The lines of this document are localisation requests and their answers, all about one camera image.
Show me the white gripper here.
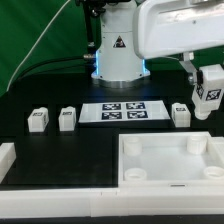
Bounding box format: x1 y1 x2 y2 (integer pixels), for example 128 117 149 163
133 0 224 85

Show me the white square tabletop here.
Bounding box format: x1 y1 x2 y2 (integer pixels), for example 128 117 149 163
118 132 224 187

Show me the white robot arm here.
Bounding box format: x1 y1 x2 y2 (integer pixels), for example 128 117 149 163
75 0 224 88

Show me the white marker sheet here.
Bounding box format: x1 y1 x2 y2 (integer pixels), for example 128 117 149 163
79 101 170 123

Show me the white right obstacle bar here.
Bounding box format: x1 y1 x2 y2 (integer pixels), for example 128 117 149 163
211 137 224 152

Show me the white obstacle bar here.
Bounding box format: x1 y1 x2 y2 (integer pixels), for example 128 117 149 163
0 143 16 183
211 137 224 152
0 186 224 219

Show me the black vertical pole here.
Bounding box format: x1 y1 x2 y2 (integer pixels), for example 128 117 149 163
83 0 96 54

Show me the white front obstacle bar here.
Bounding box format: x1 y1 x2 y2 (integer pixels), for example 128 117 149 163
0 186 224 219

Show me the green backdrop curtain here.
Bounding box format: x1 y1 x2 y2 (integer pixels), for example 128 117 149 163
0 0 224 98

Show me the white left obstacle bar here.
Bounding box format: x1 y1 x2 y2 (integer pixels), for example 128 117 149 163
0 143 16 183

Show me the black cable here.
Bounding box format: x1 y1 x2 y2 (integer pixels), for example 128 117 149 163
15 55 98 83

